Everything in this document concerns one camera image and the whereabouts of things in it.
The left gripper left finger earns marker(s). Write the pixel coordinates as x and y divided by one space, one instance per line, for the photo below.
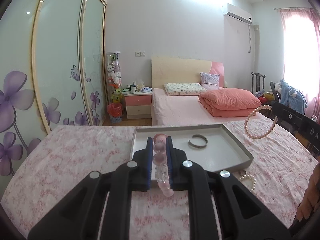
98 207

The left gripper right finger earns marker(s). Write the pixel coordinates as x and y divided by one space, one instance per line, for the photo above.
220 206

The grey metal cuff bangle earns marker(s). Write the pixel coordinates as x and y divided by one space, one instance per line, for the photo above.
198 141

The person's right hand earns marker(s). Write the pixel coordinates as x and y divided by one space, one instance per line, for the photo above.
310 200

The blue plush garment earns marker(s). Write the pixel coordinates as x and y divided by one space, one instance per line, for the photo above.
291 97

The pink floral bedsheet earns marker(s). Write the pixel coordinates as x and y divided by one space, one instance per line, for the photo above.
281 166

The dark wooden chair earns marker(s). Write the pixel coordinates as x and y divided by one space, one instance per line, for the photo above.
258 82

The grey cardboard tray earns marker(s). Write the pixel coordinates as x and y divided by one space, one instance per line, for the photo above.
214 146

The folded coral duvet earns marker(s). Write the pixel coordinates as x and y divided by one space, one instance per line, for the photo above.
229 102

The pink curtain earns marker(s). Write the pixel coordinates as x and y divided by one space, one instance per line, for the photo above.
301 54

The small lilac pillow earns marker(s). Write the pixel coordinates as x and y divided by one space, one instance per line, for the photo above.
210 81

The red waste basket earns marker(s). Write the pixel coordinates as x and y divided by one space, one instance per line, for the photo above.
115 112

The pink bedside cabinet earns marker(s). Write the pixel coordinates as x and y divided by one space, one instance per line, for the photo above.
138 105

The plush toy display tube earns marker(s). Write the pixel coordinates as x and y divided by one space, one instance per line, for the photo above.
113 75

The pink mattress bed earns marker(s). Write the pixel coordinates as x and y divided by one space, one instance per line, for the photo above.
182 110

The floral white pillow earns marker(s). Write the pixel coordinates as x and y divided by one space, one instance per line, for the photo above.
183 89

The beige pink headboard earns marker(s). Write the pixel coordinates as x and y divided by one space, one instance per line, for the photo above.
176 70

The sliding glass flower wardrobe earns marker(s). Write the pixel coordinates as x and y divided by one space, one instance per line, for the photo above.
52 58

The white wall air conditioner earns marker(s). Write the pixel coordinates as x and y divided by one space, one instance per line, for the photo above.
237 13

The wall switch plate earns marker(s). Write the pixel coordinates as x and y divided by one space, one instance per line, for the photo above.
140 54

